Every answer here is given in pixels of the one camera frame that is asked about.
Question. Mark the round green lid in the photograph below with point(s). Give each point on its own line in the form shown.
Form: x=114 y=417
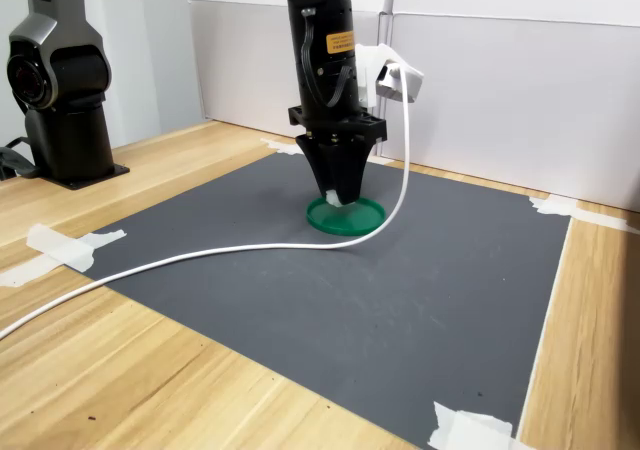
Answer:
x=360 y=220

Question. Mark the pale tape strip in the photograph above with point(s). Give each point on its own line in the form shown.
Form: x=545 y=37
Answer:
x=382 y=161

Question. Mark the white tape cross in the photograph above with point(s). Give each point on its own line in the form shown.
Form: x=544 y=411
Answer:
x=60 y=250
x=555 y=205
x=285 y=147
x=465 y=430

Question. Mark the white partition panel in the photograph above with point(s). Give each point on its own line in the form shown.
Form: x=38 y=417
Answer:
x=240 y=60
x=525 y=95

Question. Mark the dark grey mat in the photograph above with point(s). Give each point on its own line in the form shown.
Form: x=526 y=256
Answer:
x=350 y=320

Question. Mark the white camera box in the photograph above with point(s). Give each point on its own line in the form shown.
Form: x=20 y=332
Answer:
x=412 y=82

